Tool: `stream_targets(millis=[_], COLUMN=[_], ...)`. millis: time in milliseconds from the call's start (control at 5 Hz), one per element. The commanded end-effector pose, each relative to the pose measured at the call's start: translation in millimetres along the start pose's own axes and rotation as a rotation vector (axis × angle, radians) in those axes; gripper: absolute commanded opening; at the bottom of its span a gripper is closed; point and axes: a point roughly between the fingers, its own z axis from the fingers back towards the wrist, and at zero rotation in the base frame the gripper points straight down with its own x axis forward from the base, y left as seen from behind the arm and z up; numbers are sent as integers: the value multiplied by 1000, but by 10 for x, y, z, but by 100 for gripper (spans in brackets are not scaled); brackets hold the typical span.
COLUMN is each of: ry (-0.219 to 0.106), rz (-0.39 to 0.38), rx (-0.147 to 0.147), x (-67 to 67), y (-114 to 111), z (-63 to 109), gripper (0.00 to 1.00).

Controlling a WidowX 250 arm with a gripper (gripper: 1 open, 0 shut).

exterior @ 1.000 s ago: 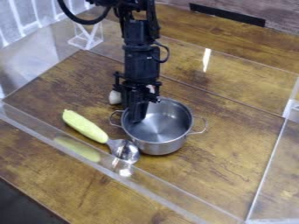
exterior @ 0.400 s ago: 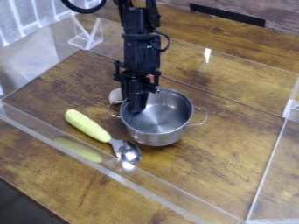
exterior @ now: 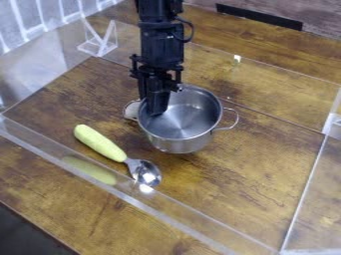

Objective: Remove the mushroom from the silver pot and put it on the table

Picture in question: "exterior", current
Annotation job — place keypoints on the clear acrylic triangle bracket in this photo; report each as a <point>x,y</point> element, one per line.
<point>99,45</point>

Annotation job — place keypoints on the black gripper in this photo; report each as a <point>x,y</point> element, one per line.
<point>157,66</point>

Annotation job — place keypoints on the red and white mushroom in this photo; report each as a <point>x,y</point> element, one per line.
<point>132,111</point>

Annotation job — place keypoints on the black strip on table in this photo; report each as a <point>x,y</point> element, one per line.
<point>260,17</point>

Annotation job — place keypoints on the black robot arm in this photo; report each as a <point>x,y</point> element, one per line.
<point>158,11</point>

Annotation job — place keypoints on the spoon with yellow handle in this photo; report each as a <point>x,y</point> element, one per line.
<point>144,171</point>

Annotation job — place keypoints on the silver pot with handles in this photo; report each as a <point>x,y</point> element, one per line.
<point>184,128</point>

